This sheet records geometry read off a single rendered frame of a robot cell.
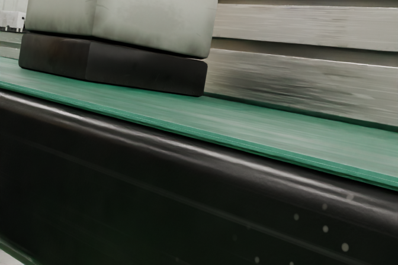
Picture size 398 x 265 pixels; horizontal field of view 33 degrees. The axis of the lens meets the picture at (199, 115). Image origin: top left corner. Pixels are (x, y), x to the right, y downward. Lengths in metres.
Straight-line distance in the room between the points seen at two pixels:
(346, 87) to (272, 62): 0.06
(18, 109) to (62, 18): 0.18
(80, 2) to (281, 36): 0.12
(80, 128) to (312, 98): 0.23
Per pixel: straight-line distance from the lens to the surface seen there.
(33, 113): 0.18
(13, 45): 0.79
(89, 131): 0.16
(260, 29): 0.41
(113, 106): 0.16
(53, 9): 0.37
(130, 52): 0.35
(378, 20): 0.36
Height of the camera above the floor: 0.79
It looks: 3 degrees down
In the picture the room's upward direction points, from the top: 9 degrees clockwise
